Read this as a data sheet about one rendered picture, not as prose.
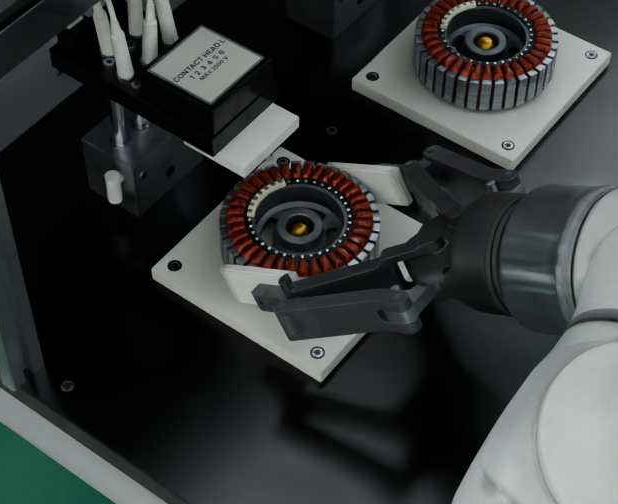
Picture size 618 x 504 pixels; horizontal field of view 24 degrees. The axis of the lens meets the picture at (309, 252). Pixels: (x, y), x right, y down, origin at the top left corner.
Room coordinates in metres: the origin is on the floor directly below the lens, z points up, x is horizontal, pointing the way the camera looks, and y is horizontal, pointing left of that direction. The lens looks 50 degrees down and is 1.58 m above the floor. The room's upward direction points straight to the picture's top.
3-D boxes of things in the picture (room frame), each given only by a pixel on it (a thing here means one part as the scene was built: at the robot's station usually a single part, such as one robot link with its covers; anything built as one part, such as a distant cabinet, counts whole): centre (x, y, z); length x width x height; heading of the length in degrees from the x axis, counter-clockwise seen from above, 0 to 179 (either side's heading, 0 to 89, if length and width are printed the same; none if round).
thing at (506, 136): (0.86, -0.14, 0.78); 0.15 x 0.15 x 0.01; 53
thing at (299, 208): (0.66, 0.01, 0.80); 0.11 x 0.11 x 0.04
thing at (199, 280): (0.66, 0.01, 0.78); 0.15 x 0.15 x 0.01; 53
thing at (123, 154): (0.75, 0.12, 0.80); 0.08 x 0.05 x 0.06; 143
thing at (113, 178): (0.71, 0.14, 0.80); 0.01 x 0.01 x 0.03; 53
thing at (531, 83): (0.86, -0.14, 0.80); 0.11 x 0.11 x 0.04
